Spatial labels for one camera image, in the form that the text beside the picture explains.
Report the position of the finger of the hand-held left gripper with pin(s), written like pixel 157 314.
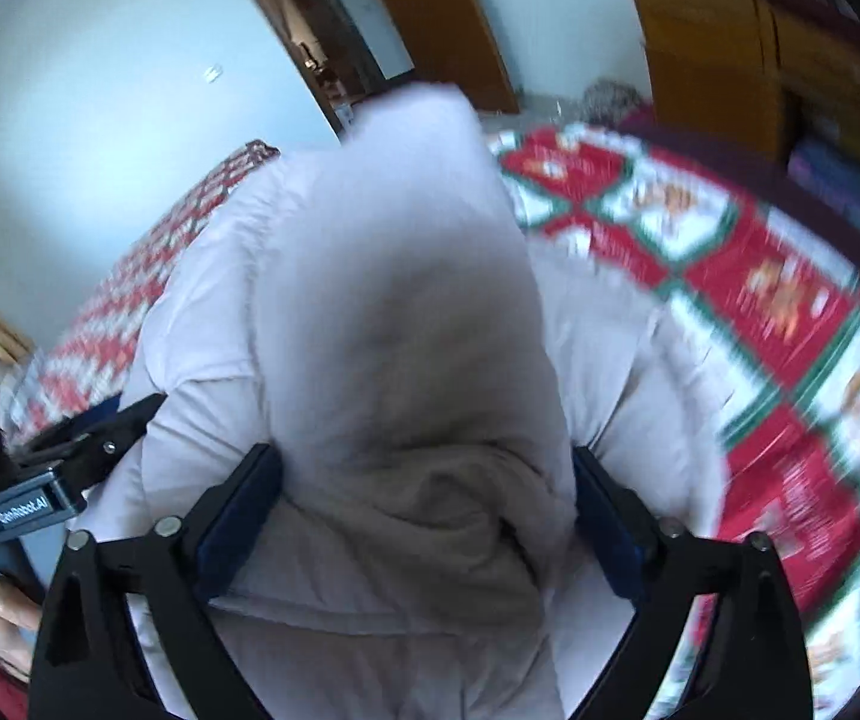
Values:
pixel 100 439

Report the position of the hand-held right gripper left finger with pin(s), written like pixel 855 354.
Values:
pixel 239 532

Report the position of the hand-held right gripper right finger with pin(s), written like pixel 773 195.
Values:
pixel 610 525

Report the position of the light grey down jacket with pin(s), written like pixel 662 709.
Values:
pixel 400 277

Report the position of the red printed bed quilt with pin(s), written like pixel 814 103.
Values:
pixel 775 315

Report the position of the dark red cloth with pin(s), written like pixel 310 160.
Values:
pixel 640 118

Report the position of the grey cloth pile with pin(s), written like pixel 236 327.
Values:
pixel 614 97

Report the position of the wooden cabinet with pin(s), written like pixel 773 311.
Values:
pixel 700 37

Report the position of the wooden door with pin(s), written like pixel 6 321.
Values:
pixel 430 15

